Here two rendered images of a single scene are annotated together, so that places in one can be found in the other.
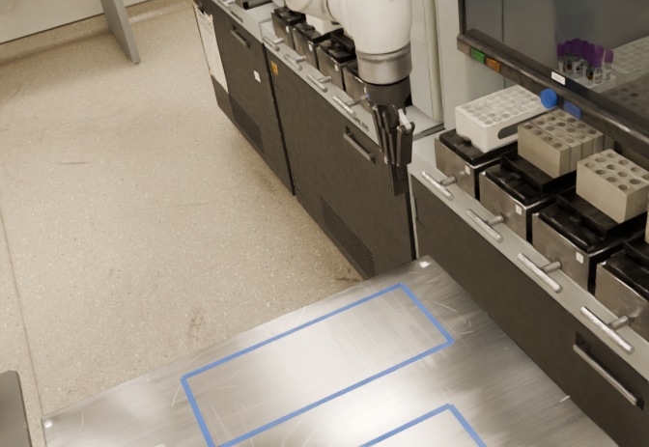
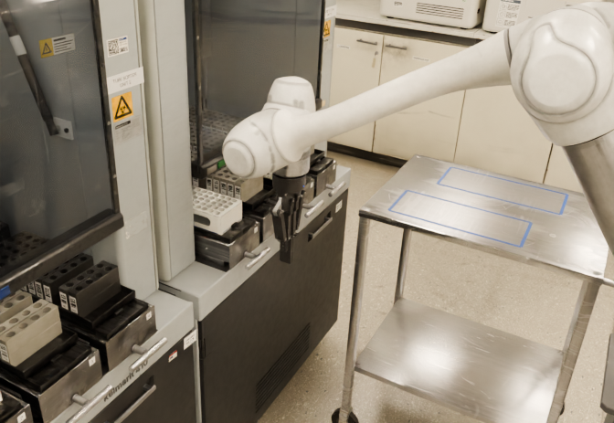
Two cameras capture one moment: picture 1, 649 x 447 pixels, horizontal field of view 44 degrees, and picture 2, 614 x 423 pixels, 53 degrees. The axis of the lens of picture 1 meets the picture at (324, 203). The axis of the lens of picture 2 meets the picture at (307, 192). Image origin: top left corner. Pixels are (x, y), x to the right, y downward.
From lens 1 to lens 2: 220 cm
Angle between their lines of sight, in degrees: 105
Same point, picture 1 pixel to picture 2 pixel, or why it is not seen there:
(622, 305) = (324, 181)
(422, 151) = (206, 284)
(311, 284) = not seen: outside the picture
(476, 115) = (222, 209)
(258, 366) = (483, 229)
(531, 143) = (249, 185)
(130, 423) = (558, 248)
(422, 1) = (147, 185)
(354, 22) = not seen: hidden behind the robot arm
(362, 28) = not seen: hidden behind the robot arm
